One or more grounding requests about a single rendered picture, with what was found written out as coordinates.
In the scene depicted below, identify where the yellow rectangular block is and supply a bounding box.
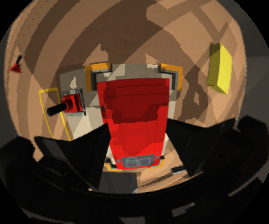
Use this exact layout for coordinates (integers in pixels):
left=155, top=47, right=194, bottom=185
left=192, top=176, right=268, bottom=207
left=207, top=43, right=232, bottom=95

